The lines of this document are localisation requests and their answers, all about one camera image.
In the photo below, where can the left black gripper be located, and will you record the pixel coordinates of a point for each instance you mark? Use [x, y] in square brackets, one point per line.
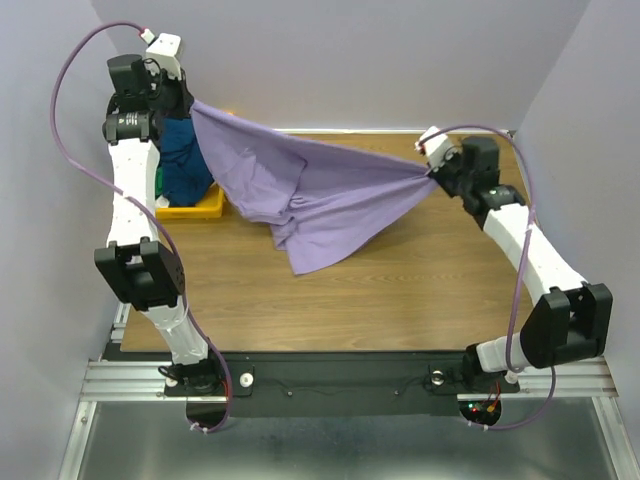
[184, 97]

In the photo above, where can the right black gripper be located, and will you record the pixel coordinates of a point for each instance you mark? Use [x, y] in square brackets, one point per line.
[440, 176]

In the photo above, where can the lavender t shirt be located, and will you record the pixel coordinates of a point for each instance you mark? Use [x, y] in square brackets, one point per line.
[323, 202]

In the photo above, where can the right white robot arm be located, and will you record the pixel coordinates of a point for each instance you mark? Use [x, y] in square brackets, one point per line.
[570, 317]

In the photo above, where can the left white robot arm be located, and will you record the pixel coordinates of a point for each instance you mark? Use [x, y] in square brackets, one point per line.
[139, 262]

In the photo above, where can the navy blue t shirt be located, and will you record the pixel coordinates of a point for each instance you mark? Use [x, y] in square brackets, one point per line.
[186, 175]

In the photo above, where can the white cloth piece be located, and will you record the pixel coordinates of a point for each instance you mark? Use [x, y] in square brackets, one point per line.
[162, 202]

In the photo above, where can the yellow plastic bin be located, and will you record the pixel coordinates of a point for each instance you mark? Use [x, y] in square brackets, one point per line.
[210, 207]

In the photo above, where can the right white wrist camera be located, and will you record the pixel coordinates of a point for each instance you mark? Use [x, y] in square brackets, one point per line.
[436, 147]

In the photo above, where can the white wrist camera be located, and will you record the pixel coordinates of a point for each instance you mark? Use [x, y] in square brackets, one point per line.
[166, 50]
[436, 147]

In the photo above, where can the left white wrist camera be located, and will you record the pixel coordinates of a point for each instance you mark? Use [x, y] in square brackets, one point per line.
[166, 50]

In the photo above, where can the aluminium frame rail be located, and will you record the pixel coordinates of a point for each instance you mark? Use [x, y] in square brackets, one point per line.
[119, 376]

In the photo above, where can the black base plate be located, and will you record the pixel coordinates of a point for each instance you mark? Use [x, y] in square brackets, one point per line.
[338, 385]

